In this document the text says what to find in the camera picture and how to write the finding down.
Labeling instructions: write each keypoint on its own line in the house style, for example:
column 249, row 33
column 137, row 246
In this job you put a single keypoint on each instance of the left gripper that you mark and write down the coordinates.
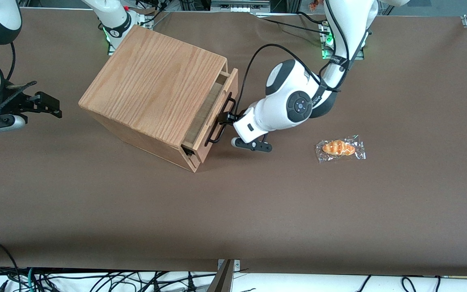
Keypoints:
column 228, row 117

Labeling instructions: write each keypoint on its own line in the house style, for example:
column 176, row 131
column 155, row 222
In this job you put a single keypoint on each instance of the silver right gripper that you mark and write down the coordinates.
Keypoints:
column 9, row 103

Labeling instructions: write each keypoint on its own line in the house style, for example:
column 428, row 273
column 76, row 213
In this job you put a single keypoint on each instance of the wooden drawer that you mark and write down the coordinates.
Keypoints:
column 217, row 109

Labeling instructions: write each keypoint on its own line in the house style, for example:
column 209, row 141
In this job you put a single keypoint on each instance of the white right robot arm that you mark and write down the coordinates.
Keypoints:
column 112, row 16

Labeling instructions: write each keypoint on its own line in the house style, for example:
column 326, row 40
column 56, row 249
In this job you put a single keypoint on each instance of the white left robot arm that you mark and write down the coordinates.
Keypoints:
column 294, row 105

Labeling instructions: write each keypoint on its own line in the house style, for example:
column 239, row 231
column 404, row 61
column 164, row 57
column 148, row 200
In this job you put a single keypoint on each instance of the wooden drawer cabinet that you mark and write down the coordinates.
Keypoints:
column 152, row 85

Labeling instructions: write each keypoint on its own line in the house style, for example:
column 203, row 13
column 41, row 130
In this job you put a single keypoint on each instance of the brown table cover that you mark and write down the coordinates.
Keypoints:
column 258, row 211

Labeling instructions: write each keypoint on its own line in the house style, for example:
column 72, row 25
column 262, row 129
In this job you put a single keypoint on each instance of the grey background device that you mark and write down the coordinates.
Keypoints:
column 239, row 5

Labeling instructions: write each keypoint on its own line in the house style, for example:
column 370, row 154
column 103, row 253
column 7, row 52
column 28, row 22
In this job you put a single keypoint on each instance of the plastic-wrapped orange bread roll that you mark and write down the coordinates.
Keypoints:
column 339, row 148

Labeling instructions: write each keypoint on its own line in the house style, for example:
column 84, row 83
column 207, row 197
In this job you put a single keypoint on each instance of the small orange toy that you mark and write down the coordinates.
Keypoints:
column 315, row 4

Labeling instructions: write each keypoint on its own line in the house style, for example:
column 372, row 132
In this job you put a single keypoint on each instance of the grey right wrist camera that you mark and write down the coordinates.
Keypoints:
column 2, row 123

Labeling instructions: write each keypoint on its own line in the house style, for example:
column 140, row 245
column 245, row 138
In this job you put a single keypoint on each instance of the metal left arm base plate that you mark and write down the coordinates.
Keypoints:
column 359, row 57

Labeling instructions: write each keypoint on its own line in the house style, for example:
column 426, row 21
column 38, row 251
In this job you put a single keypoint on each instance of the grey metal bracket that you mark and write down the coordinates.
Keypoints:
column 223, row 280

